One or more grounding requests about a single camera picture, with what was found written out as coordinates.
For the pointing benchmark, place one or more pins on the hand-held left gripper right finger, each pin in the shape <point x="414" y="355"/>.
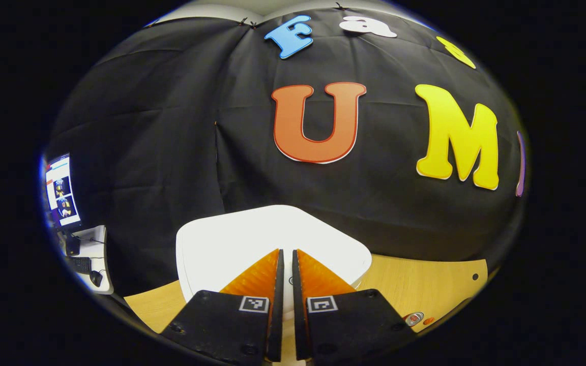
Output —
<point x="298" y="305"/>

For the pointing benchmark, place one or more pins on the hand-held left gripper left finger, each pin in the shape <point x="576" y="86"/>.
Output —
<point x="277" y="305"/>

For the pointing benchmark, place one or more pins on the white desktop garbage bin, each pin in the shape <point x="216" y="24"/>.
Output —
<point x="252" y="234"/>

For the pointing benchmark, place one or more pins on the wooden desktop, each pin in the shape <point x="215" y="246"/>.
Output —
<point x="425" y="284"/>

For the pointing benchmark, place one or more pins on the black computer mouse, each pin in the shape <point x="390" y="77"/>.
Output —
<point x="95" y="278"/>

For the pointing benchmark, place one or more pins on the white side desk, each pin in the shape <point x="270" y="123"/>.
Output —
<point x="97" y="249"/>

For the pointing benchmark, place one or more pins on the black keyboard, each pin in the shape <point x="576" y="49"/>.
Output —
<point x="80" y="265"/>

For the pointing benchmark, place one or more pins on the black backdrop cloth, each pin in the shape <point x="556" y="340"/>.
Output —
<point x="171" y="127"/>

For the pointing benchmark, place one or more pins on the small black desk device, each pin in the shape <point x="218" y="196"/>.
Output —
<point x="72" y="246"/>

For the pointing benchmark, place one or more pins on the computer monitor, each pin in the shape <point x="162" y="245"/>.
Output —
<point x="61" y="190"/>

